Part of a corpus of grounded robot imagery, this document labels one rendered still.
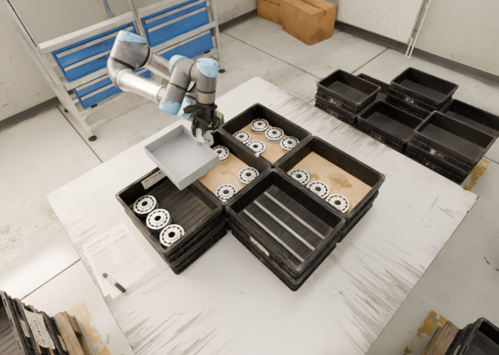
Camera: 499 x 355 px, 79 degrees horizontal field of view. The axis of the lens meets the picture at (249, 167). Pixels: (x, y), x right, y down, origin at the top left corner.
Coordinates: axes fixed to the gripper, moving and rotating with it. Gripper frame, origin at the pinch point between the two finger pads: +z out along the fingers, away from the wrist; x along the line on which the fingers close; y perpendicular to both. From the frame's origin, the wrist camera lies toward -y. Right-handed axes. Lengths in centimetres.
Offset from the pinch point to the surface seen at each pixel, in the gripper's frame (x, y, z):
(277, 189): 24.0, 29.3, 19.5
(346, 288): 16, 77, 35
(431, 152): 137, 69, 21
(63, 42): 14, -185, 14
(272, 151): 39.9, 11.5, 14.8
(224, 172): 14.6, 3.1, 22.2
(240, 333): -24, 57, 47
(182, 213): -13.4, 6.3, 30.6
